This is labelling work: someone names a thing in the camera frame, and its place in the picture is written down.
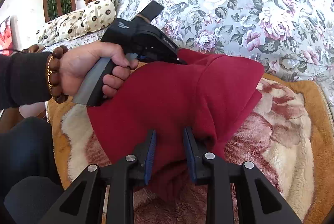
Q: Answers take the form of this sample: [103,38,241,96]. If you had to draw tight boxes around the dark red sweater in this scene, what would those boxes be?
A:
[87,49,264,201]

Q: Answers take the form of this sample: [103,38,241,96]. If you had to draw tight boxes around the black sleeved left forearm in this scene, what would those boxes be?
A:
[0,52,51,109]

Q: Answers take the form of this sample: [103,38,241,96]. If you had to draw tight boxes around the person's left hand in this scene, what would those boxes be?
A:
[59,41,139,98]

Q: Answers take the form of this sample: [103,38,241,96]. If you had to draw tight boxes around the cream patterned pillow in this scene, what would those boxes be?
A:
[81,0,116,33]
[36,10,87,47]

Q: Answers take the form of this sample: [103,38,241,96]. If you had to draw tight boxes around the person's dark trouser legs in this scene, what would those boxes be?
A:
[1,117,63,223]

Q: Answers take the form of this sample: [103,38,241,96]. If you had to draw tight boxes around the fleece floral blanket orange border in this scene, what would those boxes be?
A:
[46,74,333,223]

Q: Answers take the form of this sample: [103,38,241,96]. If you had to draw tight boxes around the grey floral bed quilt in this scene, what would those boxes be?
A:
[46,0,333,105]

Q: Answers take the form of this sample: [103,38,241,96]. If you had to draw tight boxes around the red floral picture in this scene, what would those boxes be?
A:
[0,16,14,56]

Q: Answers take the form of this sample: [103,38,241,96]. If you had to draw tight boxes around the brown wooden bead bracelet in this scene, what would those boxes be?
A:
[22,44,70,105]

